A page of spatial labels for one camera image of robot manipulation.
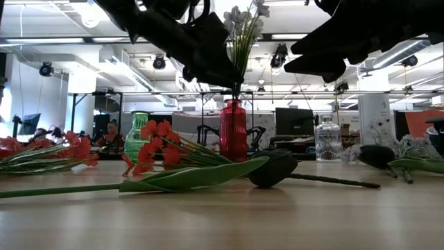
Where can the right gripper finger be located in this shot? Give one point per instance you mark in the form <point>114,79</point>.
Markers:
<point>322,43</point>
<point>319,67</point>

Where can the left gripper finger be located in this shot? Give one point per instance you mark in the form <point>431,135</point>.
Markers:
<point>218,66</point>
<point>201,79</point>

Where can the black tulip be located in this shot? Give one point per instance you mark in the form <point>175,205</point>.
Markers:
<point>376,156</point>

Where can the green stem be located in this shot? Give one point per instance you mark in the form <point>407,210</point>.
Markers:
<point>274,170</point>

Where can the red glass vase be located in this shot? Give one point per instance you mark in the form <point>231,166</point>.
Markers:
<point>233,139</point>

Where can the clear glass vase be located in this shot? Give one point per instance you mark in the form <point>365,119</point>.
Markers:
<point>327,142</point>

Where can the green glass vase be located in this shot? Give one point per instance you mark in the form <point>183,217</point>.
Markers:
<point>133,139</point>

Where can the large black computer monitor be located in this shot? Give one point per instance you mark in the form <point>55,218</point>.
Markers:
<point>295,121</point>

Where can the white pillar cabinet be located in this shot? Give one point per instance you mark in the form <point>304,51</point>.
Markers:
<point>376,111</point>

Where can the person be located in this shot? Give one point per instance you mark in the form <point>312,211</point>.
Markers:
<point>41,134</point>
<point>111,137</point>

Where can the orange partition panel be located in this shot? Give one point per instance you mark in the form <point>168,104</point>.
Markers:
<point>418,123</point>

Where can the black office chair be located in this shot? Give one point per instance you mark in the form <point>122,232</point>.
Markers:
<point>436,130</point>

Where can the small tilted monitor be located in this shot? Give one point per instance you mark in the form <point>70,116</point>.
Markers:
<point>30,123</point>

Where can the silver ventilation duct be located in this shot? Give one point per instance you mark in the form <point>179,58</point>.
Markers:
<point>399,56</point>

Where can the black aluminium table frame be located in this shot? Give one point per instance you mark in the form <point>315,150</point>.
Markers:
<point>305,157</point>

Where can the black gantry frame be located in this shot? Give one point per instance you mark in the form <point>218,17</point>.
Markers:
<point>97,93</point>

